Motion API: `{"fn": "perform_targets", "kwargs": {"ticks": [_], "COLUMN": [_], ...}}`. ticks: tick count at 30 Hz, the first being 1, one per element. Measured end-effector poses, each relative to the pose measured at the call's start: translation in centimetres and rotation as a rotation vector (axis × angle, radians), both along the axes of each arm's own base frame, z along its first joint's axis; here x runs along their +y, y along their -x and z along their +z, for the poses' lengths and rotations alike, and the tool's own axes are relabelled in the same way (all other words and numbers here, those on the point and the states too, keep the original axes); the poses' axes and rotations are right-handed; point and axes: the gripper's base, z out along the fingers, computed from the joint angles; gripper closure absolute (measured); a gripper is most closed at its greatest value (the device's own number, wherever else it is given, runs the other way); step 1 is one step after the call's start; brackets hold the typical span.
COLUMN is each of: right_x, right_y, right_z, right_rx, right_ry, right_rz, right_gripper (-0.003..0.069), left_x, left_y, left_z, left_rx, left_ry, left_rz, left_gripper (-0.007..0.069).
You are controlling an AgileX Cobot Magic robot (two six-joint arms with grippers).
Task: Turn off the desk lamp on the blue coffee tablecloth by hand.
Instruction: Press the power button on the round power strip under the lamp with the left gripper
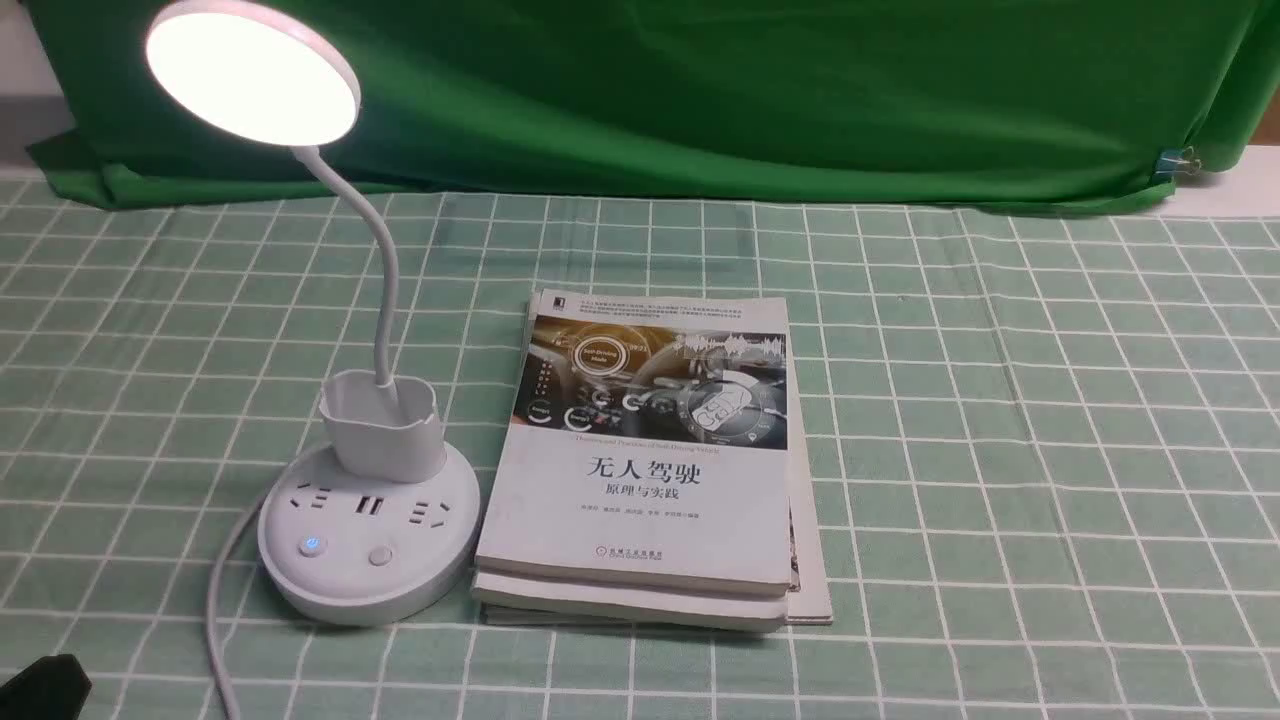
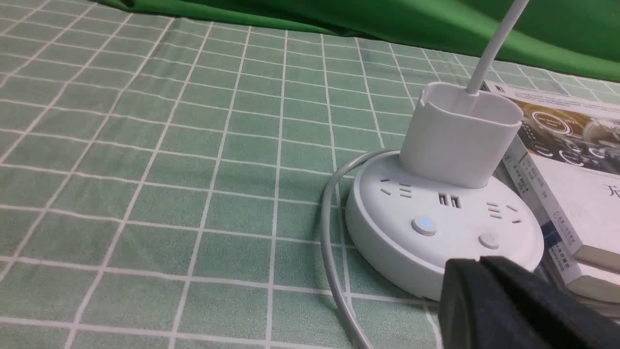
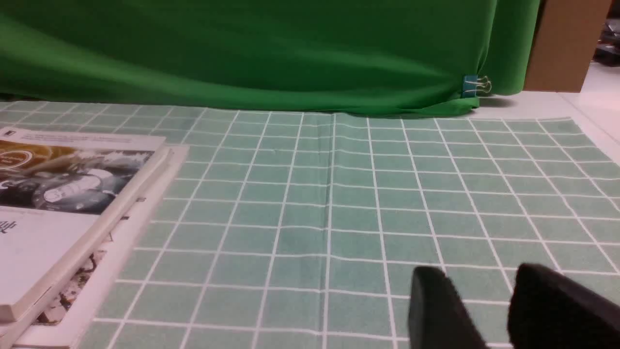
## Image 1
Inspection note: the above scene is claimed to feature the white desk lamp with sockets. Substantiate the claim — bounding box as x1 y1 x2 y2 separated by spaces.
145 1 480 626

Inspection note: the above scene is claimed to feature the green checked tablecloth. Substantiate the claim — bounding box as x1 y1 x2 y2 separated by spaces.
1 178 1279 719

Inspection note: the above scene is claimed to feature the blue binder clip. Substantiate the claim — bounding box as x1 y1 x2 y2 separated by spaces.
1152 146 1203 183

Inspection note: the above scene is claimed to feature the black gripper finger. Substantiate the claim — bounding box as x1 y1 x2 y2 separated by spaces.
1 655 93 719

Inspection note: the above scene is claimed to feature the green backdrop cloth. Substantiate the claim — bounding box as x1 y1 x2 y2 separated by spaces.
22 0 1280 217

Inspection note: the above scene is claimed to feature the white lamp power cable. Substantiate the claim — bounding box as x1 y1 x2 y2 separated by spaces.
205 488 269 720

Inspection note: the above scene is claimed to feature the thin bottom booklet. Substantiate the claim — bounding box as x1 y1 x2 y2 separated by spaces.
483 389 835 625

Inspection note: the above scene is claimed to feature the lower white book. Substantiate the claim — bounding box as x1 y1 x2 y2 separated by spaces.
471 571 795 633

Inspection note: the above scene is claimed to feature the white self-driving textbook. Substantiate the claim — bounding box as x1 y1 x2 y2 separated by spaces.
475 290 791 597

